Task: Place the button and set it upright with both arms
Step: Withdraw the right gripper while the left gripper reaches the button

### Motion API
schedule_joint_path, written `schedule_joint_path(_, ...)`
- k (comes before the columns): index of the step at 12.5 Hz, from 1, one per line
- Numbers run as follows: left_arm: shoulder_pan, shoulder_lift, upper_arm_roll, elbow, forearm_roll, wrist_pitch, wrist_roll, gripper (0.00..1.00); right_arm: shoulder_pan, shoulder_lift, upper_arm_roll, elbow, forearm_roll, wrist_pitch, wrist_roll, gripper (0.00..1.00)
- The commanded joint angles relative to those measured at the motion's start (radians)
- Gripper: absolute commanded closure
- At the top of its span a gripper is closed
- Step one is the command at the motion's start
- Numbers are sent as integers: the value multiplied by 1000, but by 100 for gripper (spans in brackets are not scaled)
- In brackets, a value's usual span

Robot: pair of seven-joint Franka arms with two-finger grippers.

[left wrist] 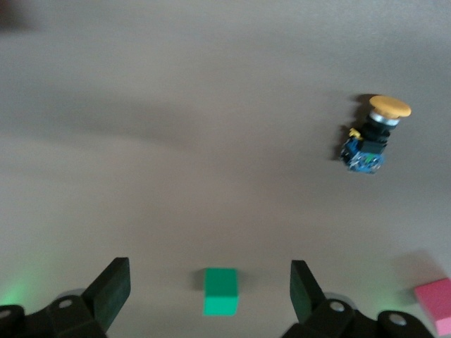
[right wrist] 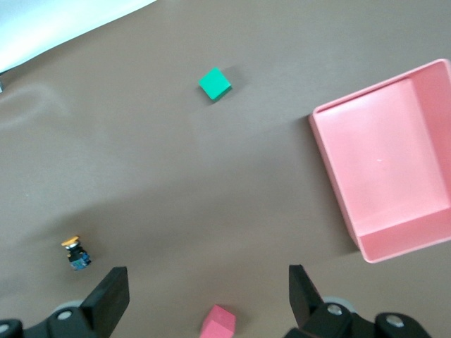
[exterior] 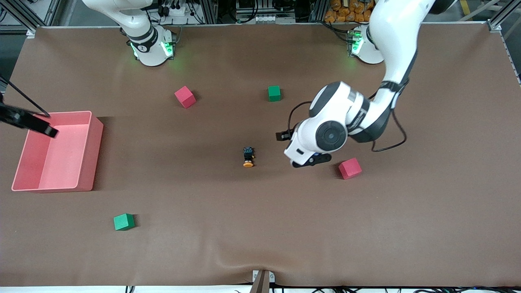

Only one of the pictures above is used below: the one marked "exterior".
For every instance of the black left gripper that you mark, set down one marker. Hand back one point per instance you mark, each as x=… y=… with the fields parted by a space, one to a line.
x=279 y=136

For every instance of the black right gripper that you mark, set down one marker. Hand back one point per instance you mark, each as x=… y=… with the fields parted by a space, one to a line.
x=18 y=117

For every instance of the yellow capped push button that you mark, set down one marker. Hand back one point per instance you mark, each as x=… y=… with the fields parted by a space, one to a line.
x=248 y=156

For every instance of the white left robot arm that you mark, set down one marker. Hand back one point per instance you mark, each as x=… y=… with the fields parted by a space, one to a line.
x=390 y=40

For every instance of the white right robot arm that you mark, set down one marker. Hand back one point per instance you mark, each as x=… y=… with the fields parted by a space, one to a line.
x=148 y=44

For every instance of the pink plastic tray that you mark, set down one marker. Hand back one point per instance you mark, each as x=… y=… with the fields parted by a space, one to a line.
x=61 y=154

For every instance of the green foam cube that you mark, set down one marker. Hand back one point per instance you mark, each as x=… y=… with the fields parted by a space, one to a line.
x=123 y=222
x=274 y=93

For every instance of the pink foam cube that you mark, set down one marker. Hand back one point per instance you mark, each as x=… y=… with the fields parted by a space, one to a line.
x=350 y=168
x=184 y=97

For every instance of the brown table cover mat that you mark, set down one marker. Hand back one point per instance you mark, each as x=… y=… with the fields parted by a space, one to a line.
x=260 y=211

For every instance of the white terminal strip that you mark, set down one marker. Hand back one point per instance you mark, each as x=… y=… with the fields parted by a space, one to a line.
x=274 y=18

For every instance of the orange packet pile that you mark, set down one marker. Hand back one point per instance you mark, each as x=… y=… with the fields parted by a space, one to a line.
x=346 y=12

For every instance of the grey table edge clamp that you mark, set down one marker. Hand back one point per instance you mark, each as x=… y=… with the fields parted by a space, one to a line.
x=263 y=278

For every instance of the white power strip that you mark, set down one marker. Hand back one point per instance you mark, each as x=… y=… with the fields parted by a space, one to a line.
x=177 y=10

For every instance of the aluminium frame strut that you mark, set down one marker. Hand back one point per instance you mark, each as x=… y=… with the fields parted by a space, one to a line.
x=494 y=27
x=30 y=32

